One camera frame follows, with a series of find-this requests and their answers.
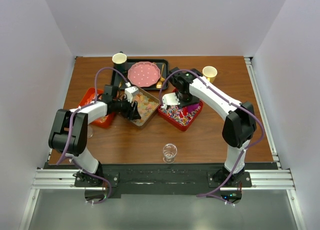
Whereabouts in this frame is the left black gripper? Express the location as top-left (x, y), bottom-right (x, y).
top-left (112, 94), bottom-right (141, 120)

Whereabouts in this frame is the silver tin of gummies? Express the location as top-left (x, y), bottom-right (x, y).
top-left (117, 87), bottom-right (160, 128)

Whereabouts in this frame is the purple plastic scoop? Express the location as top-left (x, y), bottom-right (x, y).
top-left (183, 103), bottom-right (200, 112)

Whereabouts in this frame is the red box of lollipops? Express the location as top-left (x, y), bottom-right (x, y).
top-left (157, 100), bottom-right (204, 131)

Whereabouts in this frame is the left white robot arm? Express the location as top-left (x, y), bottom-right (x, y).
top-left (48, 84), bottom-right (141, 186)

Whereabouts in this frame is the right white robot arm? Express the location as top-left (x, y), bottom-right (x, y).
top-left (161, 67), bottom-right (257, 187)

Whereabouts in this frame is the gold spoon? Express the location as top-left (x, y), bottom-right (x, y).
top-left (156, 64), bottom-right (165, 89)

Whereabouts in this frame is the gold fork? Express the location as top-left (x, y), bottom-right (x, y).
top-left (160, 63), bottom-right (166, 85)

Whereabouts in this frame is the yellow mug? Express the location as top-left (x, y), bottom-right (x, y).
top-left (202, 66), bottom-right (218, 83)

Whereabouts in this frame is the black serving tray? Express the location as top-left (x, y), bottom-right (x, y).
top-left (110, 59), bottom-right (170, 91)

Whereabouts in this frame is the pink polka dot plate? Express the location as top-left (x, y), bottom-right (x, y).
top-left (127, 61), bottom-right (161, 88)

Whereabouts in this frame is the clear jar lid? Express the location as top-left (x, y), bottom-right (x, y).
top-left (87, 126), bottom-right (94, 139)

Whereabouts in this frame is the orange candy box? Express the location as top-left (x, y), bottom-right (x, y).
top-left (79, 87), bottom-right (116, 128)

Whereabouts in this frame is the clear glass jar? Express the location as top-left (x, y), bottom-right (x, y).
top-left (162, 143), bottom-right (178, 164)

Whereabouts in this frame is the dark green cup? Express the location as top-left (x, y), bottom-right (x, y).
top-left (111, 51), bottom-right (128, 73)

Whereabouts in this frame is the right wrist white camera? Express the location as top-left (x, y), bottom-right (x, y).
top-left (161, 92), bottom-right (180, 109)

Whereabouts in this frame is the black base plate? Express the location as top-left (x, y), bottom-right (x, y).
top-left (73, 164), bottom-right (252, 198)

